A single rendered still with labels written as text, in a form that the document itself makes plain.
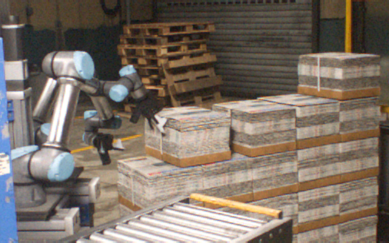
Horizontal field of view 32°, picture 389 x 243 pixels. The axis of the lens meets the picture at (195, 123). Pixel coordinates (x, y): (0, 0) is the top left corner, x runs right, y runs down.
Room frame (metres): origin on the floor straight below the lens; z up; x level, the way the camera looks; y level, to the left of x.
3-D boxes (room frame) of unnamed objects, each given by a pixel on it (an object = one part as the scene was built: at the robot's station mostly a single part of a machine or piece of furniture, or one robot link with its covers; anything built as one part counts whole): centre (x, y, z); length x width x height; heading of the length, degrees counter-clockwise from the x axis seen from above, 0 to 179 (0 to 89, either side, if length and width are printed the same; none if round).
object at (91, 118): (3.63, 0.56, 0.98); 0.11 x 0.08 x 0.11; 64
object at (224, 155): (3.22, -0.01, 0.86); 0.29 x 0.16 x 0.04; 121
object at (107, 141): (3.50, 0.49, 0.88); 0.12 x 0.08 x 0.09; 31
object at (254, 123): (3.50, -0.30, 0.95); 0.38 x 0.29 x 0.23; 31
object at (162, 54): (10.25, 0.39, 0.65); 1.33 x 0.94 x 1.30; 145
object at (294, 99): (3.64, -0.56, 1.06); 0.37 x 0.28 x 0.01; 31
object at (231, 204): (2.56, -0.15, 0.81); 0.43 x 0.03 x 0.02; 51
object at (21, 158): (2.63, 0.69, 0.98); 0.13 x 0.12 x 0.14; 65
